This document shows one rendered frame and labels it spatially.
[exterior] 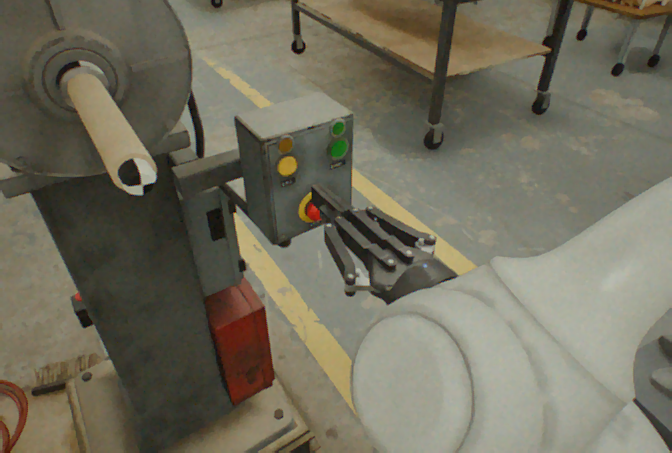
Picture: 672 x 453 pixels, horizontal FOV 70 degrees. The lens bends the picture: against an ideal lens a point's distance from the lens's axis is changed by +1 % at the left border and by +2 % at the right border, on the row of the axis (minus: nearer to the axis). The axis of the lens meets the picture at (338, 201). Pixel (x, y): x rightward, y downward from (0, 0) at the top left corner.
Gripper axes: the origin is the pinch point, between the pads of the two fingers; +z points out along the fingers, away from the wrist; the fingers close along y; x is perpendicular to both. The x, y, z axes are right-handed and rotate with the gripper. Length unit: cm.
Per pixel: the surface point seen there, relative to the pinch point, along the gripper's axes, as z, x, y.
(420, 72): 148, -66, 156
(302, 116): 15.7, 4.7, 5.3
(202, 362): 29, -57, -16
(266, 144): 12.5, 3.8, -2.5
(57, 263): 148, -108, -43
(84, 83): 7.7, 19.1, -22.5
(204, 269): 32.4, -33.2, -10.1
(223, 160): 23.3, -3.5, -5.4
